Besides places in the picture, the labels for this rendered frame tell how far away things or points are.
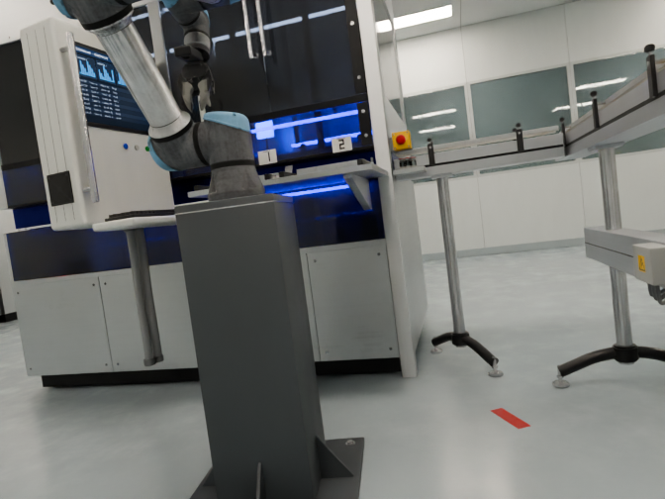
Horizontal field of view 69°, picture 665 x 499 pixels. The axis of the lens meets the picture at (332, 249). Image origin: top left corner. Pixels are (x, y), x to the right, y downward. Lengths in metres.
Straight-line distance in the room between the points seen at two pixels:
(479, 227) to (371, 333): 4.65
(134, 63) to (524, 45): 6.06
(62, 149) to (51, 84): 0.23
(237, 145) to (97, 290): 1.59
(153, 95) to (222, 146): 0.19
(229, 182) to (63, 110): 0.92
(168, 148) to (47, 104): 0.84
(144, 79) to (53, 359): 1.99
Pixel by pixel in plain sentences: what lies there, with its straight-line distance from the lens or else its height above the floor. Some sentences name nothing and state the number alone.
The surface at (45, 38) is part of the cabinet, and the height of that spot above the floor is 1.48.
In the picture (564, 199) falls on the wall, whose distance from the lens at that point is 6.75.
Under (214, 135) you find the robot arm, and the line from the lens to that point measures 1.29.
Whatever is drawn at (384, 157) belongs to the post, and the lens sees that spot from 2.05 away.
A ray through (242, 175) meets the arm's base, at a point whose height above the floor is 0.85.
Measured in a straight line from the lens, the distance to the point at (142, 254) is 2.28.
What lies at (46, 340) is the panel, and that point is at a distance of 2.98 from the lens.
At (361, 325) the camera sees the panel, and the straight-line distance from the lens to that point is 2.13.
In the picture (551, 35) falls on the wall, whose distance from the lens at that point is 7.02.
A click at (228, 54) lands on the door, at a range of 2.36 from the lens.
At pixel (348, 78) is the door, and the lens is 2.15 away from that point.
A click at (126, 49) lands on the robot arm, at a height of 1.14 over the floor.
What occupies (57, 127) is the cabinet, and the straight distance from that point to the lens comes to 2.05.
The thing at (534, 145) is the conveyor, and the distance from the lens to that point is 2.16.
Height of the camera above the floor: 0.71
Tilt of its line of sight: 3 degrees down
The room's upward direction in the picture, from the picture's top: 7 degrees counter-clockwise
